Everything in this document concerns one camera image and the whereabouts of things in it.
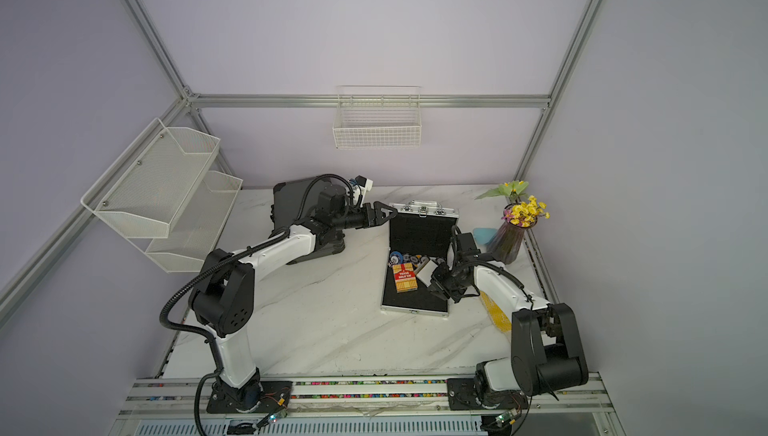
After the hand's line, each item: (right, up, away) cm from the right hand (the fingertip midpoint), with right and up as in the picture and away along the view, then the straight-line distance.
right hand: (431, 291), depth 87 cm
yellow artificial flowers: (+26, +25, -5) cm, 36 cm away
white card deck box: (-1, +4, +6) cm, 7 cm away
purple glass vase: (+24, +14, +4) cm, 28 cm away
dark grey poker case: (-46, +28, +18) cm, 56 cm away
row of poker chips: (-9, +9, +9) cm, 15 cm away
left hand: (-12, +23, -2) cm, 26 cm away
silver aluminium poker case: (-4, +19, -5) cm, 20 cm away
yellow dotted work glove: (+19, -7, 0) cm, 20 cm away
